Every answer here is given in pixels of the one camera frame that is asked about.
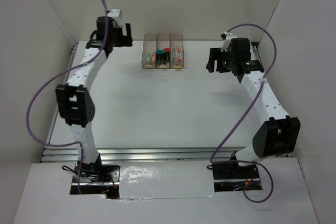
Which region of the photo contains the blue black highlighter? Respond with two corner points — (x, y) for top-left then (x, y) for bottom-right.
(156, 50), (162, 62)

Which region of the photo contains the orange pen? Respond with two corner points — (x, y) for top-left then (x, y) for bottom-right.
(175, 47), (179, 62)
(178, 48), (183, 62)

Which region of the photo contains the pink black highlighter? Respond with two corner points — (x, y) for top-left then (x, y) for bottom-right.
(165, 47), (170, 61)

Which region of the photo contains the orange pen cap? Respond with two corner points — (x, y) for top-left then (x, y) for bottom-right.
(151, 52), (156, 62)

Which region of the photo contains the green black highlighter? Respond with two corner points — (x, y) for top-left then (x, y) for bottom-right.
(161, 48), (166, 62)

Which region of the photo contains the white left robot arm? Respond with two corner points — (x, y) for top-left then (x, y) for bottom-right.
(56, 16), (133, 182)

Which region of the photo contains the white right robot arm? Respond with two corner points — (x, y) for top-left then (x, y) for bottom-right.
(206, 33), (301, 178)

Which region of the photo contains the left brown transparent container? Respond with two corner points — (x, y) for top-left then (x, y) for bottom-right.
(141, 34), (157, 69)

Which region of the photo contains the right brown transparent container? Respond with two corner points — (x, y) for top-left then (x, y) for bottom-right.
(170, 34), (184, 70)

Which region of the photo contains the white front cover panel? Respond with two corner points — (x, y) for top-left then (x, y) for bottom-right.
(119, 161), (215, 199)

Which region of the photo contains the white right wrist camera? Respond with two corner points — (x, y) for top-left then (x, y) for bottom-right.
(221, 31), (237, 52)

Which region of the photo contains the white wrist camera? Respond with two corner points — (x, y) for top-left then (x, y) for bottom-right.
(108, 9), (121, 24)
(221, 31), (237, 52)

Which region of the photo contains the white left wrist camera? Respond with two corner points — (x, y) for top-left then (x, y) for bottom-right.
(108, 9), (121, 24)

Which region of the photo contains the aluminium frame rail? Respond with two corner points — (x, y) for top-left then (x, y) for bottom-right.
(40, 41), (293, 162)

